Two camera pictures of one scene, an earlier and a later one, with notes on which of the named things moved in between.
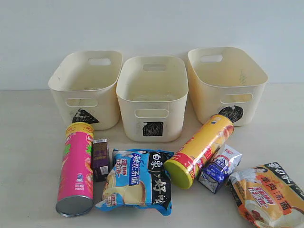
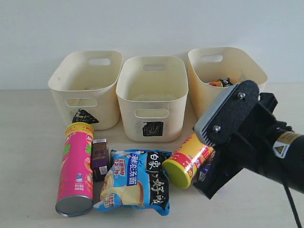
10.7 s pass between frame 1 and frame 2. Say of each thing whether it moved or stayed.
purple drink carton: stayed
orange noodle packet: moved
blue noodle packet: stayed
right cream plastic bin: stayed
